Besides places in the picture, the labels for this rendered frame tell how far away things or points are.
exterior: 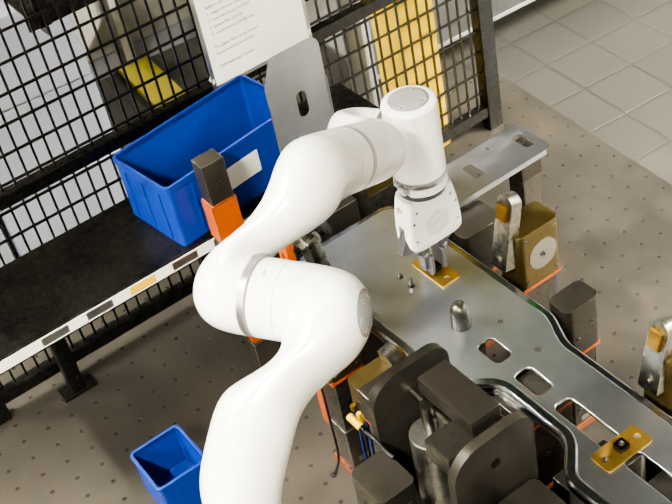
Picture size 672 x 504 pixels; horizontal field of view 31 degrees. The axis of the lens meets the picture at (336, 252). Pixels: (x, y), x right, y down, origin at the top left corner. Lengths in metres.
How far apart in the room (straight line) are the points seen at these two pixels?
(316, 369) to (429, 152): 0.51
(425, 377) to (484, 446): 0.14
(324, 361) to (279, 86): 0.69
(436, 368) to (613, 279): 0.86
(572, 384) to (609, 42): 2.66
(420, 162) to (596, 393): 0.42
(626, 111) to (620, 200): 1.46
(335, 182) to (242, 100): 0.85
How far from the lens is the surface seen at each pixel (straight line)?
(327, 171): 1.45
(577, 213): 2.54
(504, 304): 1.93
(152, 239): 2.15
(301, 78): 2.00
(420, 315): 1.93
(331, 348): 1.39
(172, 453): 2.19
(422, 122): 1.76
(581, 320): 1.95
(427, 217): 1.88
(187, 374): 2.36
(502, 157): 2.21
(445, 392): 1.56
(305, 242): 1.77
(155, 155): 2.21
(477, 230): 2.09
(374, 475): 1.62
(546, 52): 4.32
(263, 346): 2.27
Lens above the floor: 2.35
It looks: 41 degrees down
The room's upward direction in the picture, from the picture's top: 13 degrees counter-clockwise
